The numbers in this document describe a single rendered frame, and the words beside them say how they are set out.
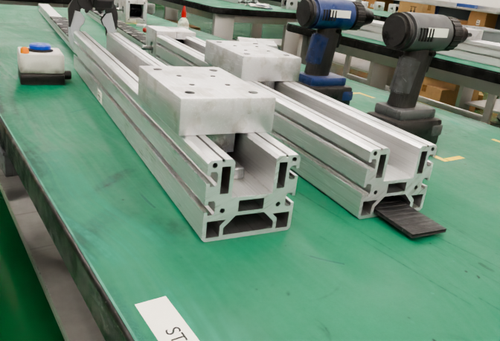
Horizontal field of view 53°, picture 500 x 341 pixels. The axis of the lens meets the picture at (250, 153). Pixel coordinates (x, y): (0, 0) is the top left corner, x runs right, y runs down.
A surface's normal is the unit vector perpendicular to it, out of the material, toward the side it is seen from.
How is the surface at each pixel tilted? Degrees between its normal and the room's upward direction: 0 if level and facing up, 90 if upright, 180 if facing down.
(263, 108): 90
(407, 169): 90
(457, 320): 0
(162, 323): 0
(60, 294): 0
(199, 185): 90
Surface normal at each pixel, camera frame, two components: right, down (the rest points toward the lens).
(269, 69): 0.44, 0.35
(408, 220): 0.11, -0.94
